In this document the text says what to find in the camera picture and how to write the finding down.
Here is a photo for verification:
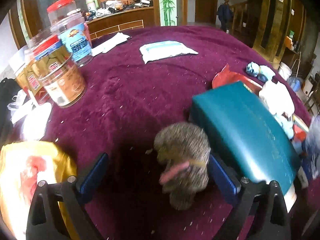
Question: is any grey hedgehog plush toy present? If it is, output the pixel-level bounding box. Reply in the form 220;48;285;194
153;122;211;210

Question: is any white soft cloth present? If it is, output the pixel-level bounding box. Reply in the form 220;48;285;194
258;80;295;119

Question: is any teal box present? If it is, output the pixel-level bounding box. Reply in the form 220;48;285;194
189;82;300;211

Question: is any gold-rimmed white tray box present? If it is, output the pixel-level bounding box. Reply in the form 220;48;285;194
1;141;77;239

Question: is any white paper sheet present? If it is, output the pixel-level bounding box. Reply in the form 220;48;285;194
21;102;52;141

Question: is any red gift bag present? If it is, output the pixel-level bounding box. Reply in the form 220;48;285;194
212;64;263;95

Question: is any clear plastic bag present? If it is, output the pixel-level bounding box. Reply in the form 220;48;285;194
7;89;33;125

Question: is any blue white crumpled cloth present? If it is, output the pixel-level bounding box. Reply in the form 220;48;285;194
245;62;276;83

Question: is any maroon velvet tablecloth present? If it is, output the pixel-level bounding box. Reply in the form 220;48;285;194
42;25;320;240

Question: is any gold red tea carton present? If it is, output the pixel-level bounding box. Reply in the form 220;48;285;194
16;60;50;105

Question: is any white bucket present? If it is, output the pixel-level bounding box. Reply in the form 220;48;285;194
278;62;292;81

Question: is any red-lidded gold jar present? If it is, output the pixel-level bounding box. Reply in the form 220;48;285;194
24;35;74;81

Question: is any blue tissue packet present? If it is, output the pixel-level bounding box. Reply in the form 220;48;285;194
139;41;198;64

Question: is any blue-labelled clear jar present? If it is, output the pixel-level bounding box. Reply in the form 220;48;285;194
50;13;93;67

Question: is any folded white paper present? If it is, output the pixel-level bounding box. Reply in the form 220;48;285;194
92;33;131;57

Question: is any person in dark clothes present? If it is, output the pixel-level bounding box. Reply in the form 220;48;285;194
217;0;233;33

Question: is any red-lidded tall clear jar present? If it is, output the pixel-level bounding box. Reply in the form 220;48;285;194
47;0;77;25

